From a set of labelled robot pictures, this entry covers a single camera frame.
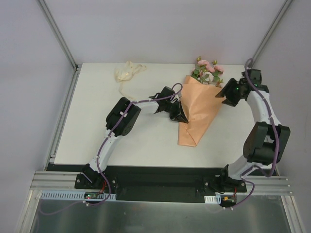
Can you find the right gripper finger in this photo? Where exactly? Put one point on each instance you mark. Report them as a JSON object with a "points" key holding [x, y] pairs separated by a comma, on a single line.
{"points": [[229, 90], [231, 101]]}

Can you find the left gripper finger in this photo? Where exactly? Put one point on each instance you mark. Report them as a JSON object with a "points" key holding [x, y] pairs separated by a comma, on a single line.
{"points": [[180, 109], [180, 118]]}

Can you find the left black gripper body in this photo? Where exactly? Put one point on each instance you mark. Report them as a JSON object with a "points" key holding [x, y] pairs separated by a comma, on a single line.
{"points": [[175, 111]]}

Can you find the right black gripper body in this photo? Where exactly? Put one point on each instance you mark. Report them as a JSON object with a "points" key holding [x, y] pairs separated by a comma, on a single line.
{"points": [[232, 91]]}

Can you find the pink fake flower stem three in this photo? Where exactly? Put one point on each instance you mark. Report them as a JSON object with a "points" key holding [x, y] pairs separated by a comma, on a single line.
{"points": [[218, 81]]}

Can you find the kraft wrapping paper sheet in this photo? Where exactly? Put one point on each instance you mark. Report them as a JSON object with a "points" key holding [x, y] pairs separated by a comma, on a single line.
{"points": [[200, 105]]}

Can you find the pink fake flower stem one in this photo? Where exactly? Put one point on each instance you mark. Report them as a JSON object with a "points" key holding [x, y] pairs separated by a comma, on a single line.
{"points": [[217, 70]]}

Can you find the pink fake flower stem four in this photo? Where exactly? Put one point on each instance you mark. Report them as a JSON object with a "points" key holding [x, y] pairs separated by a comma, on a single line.
{"points": [[208, 77]]}

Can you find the pink fake flower stem two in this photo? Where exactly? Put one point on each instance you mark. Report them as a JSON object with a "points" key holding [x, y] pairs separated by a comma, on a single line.
{"points": [[201, 66]]}

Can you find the cream ribbon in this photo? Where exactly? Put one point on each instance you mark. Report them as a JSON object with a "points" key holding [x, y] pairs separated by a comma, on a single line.
{"points": [[125, 74]]}

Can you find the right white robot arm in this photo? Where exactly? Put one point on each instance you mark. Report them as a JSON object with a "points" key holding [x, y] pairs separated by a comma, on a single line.
{"points": [[266, 142]]}

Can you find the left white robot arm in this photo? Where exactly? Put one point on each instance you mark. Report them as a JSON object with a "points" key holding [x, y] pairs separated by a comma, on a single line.
{"points": [[119, 122]]}

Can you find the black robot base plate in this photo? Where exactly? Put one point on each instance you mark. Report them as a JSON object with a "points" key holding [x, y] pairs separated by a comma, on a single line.
{"points": [[159, 184]]}

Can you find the right white cable duct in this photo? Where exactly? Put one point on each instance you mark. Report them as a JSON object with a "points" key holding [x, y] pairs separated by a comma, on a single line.
{"points": [[212, 199]]}

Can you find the white cable duct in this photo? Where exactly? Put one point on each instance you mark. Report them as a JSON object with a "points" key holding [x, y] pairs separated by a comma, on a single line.
{"points": [[77, 195], [212, 199]]}

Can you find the right aluminium frame post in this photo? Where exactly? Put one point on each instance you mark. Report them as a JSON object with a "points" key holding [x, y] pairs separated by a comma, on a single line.
{"points": [[271, 30]]}

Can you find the aluminium frame post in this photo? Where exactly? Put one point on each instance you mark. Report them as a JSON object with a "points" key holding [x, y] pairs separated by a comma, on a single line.
{"points": [[271, 30], [57, 33]]}

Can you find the left aluminium frame post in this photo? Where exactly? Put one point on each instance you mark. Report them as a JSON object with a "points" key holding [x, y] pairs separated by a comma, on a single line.
{"points": [[57, 33]]}

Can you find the left white cable duct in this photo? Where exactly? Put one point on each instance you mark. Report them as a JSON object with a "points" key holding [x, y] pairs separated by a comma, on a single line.
{"points": [[77, 195]]}

